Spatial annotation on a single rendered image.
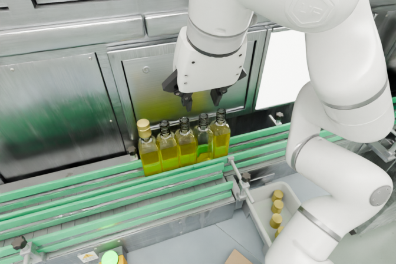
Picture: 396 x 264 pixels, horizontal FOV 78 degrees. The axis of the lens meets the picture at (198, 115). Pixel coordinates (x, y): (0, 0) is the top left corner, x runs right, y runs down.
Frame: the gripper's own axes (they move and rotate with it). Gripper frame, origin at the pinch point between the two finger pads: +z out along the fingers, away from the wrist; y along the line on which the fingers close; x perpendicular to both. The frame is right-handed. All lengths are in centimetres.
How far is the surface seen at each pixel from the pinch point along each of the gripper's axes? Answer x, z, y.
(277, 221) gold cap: 24, 47, -25
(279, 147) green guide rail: 2, 41, -34
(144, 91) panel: -21.1, 25.8, 9.3
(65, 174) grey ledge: -11, 53, 42
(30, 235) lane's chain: 8, 46, 50
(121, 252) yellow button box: 19, 48, 25
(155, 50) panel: -25.0, 13.3, 4.2
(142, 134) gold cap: -6.5, 24.4, 12.0
